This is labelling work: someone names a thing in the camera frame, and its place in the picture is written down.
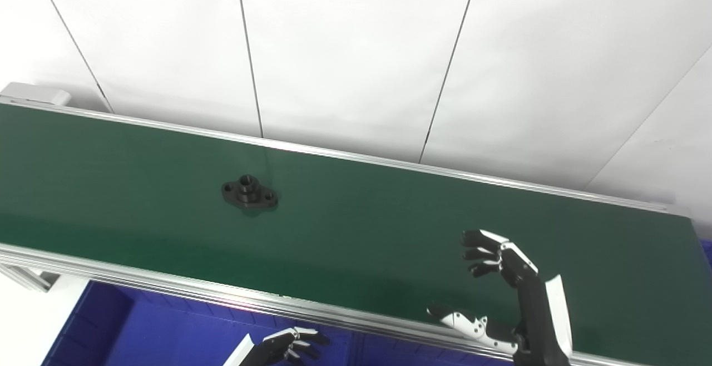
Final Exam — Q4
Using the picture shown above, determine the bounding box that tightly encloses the black flanged metal part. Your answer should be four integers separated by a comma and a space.
221, 174, 279, 214

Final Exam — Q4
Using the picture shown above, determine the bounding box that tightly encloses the green conveyor belt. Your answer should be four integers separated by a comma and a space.
0, 96, 693, 366
0, 103, 712, 366

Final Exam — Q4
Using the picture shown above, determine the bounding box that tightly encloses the grey conveyor end housing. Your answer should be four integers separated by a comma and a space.
0, 82, 72, 108

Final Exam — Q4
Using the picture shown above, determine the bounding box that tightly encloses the blue plastic bin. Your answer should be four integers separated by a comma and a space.
698, 238, 712, 278
42, 280, 357, 366
356, 330, 515, 366

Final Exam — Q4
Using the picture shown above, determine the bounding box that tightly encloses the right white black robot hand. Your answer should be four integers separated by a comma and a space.
427, 230, 573, 366

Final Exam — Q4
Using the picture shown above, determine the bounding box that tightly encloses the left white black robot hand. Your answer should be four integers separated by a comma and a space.
222, 327, 330, 366

